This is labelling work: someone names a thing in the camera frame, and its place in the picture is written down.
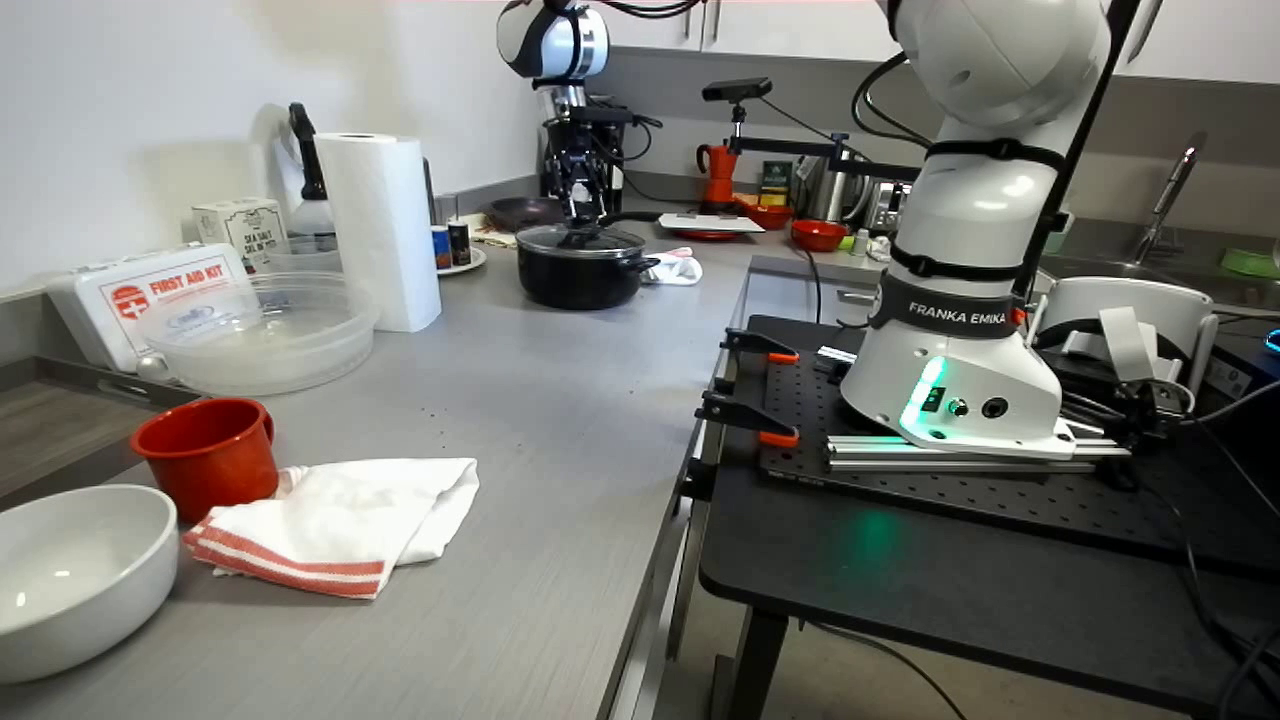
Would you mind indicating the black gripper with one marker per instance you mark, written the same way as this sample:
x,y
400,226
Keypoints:
x,y
582,162

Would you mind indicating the glass lid with black knob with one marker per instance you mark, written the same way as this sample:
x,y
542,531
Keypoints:
x,y
576,237

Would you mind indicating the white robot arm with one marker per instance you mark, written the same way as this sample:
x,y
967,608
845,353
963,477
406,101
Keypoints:
x,y
945,358

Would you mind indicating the black cooking pot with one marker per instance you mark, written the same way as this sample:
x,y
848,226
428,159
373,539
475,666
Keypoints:
x,y
582,283

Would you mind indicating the steel pot in background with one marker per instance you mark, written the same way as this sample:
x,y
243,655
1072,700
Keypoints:
x,y
837,184

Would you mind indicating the white plate with red rim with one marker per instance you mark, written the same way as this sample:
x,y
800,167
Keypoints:
x,y
703,226

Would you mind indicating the dark spice jar white cap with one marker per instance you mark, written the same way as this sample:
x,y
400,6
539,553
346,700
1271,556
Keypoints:
x,y
463,245

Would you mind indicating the white round plate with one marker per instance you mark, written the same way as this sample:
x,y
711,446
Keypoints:
x,y
475,262

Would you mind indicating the red kettle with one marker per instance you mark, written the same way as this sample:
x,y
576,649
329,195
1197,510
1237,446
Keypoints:
x,y
717,162

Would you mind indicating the blue spice jar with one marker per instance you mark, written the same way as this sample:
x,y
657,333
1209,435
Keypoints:
x,y
441,245

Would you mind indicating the white paper towel roll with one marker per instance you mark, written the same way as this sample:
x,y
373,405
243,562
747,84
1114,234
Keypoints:
x,y
383,226

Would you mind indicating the red bowl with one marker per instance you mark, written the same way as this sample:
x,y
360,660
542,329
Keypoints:
x,y
818,234

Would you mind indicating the upper black orange clamp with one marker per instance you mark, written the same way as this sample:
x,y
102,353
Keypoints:
x,y
757,343

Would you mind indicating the black orange clamp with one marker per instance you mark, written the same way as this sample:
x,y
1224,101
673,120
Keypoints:
x,y
757,343
737,414

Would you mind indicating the spray bottle with black trigger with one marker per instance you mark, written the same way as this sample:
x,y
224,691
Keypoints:
x,y
308,223

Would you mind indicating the clear plastic container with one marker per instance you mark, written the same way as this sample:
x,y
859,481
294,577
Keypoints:
x,y
265,336

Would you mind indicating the lower black orange clamp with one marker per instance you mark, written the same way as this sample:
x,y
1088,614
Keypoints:
x,y
737,414

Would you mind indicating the white power outlet cube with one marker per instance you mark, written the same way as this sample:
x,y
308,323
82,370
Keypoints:
x,y
248,226

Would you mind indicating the white first aid kit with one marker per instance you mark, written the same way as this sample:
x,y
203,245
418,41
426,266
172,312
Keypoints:
x,y
107,304

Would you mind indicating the red cup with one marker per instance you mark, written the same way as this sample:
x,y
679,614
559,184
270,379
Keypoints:
x,y
210,452

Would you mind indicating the sink faucet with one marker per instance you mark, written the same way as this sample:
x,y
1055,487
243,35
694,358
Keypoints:
x,y
1169,195

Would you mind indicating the white bowl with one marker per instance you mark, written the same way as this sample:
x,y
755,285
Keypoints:
x,y
77,575

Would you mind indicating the black perforated robot table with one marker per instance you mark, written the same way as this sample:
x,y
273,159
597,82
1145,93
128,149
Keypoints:
x,y
1154,587

